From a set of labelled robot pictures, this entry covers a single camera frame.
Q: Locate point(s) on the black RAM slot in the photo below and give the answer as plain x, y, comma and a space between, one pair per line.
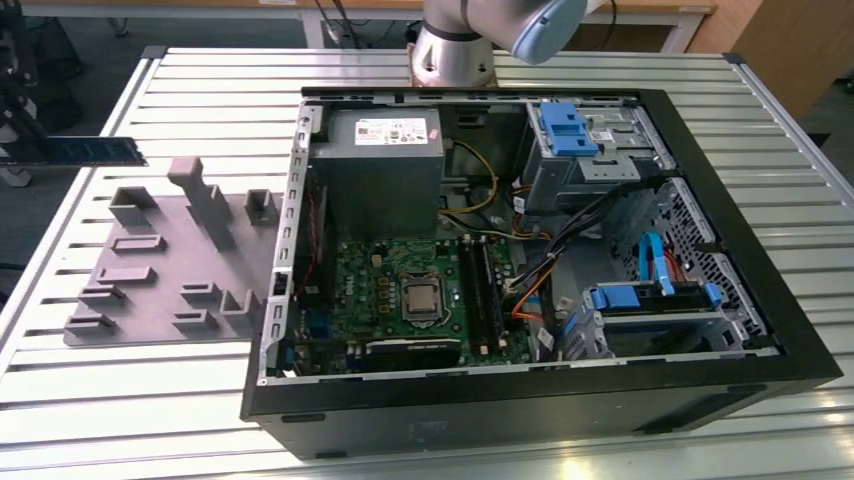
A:
470, 295

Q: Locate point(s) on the silver CPU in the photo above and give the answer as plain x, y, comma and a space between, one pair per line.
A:
421, 300

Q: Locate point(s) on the white framed desk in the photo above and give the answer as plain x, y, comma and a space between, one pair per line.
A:
684, 30

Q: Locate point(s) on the blue disk carrier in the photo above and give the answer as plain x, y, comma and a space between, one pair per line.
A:
617, 299

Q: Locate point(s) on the black mesh bin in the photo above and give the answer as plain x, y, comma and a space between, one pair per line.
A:
63, 55

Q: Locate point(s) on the grey parts rack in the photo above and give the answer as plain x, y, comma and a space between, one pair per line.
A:
167, 240

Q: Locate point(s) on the green motherboard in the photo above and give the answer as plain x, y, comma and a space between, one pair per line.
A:
363, 320

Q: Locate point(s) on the wooden cabinet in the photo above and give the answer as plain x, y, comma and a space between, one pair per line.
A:
788, 40

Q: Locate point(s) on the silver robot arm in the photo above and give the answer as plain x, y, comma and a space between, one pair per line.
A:
448, 55

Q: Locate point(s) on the metal drive cage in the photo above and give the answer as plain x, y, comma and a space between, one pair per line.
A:
601, 172

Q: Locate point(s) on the metal disk bay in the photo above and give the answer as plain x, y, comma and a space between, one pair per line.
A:
668, 325

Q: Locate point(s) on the white furniture leg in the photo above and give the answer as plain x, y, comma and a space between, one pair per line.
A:
17, 175

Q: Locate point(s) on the blue drive carrier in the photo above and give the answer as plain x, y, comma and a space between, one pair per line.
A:
564, 135

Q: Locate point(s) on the grey power supply unit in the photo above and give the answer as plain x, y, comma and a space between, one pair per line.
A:
374, 190

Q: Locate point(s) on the black PC case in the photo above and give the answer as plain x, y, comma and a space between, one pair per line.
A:
468, 415

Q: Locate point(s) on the black graphics card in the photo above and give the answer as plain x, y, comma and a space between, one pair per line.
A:
414, 352

